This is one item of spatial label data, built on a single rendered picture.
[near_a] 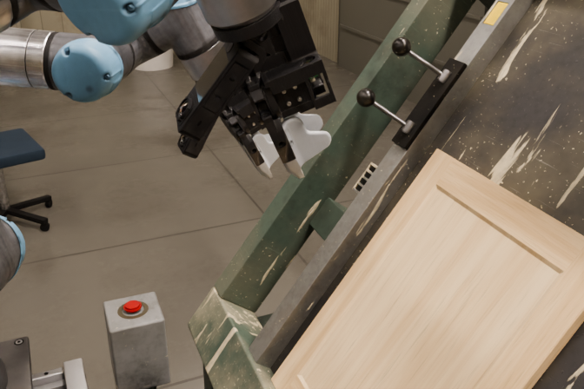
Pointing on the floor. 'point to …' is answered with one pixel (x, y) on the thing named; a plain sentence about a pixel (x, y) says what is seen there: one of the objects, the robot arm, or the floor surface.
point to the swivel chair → (16, 153)
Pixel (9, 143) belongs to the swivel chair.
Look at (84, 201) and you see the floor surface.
